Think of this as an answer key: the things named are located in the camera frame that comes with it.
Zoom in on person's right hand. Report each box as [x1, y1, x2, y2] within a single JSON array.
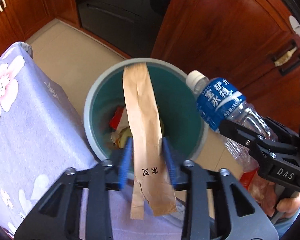
[[247, 172, 300, 218]]

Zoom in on purple floral tablecloth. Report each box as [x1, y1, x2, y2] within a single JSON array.
[[0, 41, 186, 240]]

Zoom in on built-in black oven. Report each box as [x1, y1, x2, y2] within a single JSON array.
[[76, 0, 171, 57]]

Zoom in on red wooden kitchen cabinets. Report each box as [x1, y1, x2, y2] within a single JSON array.
[[0, 0, 300, 131]]

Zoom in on brown paper chopstick sleeve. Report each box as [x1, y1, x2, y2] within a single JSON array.
[[122, 62, 176, 220]]

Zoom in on blue label plastic water bottle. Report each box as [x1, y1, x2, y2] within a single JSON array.
[[185, 69, 278, 173]]

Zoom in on teal trash bin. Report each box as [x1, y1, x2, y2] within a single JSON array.
[[83, 58, 209, 161]]

